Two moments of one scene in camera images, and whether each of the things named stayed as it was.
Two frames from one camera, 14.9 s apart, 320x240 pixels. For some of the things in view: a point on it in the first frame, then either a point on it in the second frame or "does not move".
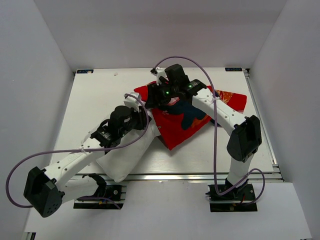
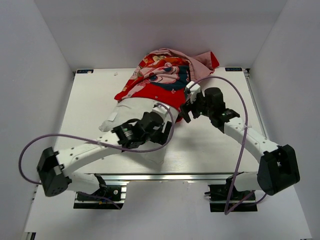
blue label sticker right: (238, 69) does not move
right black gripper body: (164, 92) -> (199, 107)
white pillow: (119, 160) -> (128, 110)
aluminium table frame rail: (101, 177) does not move
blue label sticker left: (85, 71) does not move
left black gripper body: (136, 121) -> (158, 136)
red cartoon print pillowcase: (239, 101) -> (163, 75)
